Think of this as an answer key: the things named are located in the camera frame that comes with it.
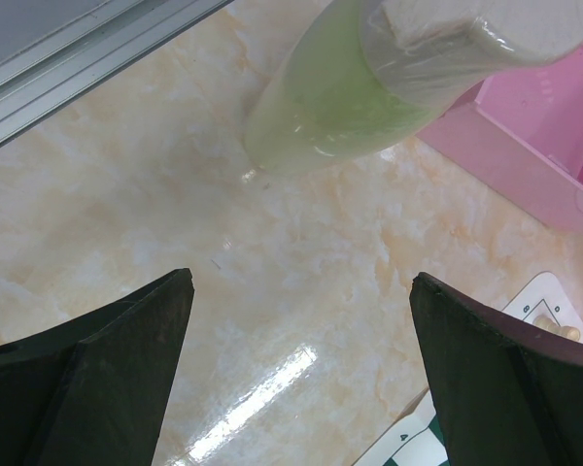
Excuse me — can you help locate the green white chess board mat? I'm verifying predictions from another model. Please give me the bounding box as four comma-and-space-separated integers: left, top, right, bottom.
356, 272, 583, 466

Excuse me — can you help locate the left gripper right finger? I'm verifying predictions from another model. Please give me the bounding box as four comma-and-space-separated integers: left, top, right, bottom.
409, 273, 583, 465

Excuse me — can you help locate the white pawn corner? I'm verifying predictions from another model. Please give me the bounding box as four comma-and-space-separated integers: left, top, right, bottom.
560, 326, 581, 342

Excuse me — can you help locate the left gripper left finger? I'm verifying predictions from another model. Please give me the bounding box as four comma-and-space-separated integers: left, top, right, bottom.
0, 268, 194, 465

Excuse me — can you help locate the green liquid bottle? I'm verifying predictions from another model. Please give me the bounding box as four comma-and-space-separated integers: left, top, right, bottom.
245, 1, 583, 175

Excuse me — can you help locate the white rook corner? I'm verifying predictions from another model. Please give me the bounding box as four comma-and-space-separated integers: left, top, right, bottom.
533, 315, 560, 333

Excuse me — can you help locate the pink plastic box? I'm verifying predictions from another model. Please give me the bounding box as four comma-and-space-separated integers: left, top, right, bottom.
418, 46, 583, 232

